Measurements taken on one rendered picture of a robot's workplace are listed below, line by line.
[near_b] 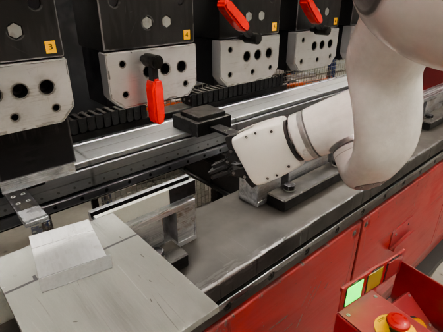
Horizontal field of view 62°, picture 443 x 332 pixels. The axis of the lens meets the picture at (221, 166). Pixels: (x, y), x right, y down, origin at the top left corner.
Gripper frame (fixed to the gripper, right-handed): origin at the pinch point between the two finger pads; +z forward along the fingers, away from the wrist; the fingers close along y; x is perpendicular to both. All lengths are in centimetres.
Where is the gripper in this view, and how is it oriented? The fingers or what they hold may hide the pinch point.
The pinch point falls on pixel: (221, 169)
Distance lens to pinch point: 69.1
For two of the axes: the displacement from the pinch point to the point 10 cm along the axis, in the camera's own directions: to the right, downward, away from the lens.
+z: -8.2, 3.3, 4.7
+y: -4.7, -8.6, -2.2
